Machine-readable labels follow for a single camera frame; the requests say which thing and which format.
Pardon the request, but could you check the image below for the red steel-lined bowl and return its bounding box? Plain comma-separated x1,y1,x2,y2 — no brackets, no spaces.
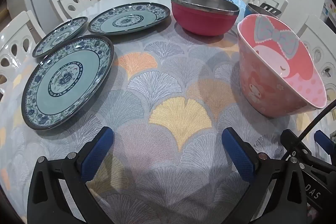
171,0,240,36

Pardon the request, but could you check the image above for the blue steel-lined bowl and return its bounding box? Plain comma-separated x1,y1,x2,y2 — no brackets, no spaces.
247,3,279,19

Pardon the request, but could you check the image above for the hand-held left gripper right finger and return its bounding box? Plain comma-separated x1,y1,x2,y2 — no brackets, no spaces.
222,127,308,224

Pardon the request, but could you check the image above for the small blue floral plate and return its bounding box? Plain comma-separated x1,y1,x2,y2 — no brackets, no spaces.
32,17,88,58

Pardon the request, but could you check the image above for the pink cartoon bowl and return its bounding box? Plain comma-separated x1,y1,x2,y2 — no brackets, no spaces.
237,14,328,118

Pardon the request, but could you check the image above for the ginkgo leaf printed table mat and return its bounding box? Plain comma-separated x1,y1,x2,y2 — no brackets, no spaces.
0,21,336,224

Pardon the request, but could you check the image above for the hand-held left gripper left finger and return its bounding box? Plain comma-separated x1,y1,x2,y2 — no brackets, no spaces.
27,126,115,224

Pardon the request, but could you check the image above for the large blue floral plate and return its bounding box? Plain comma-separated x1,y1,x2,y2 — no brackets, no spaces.
87,3,171,36
22,35,115,131

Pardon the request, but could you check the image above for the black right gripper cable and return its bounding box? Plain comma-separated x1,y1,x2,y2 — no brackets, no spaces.
282,98,336,160

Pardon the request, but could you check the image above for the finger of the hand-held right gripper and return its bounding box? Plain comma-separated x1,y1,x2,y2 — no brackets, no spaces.
280,130,312,162
314,130,336,162

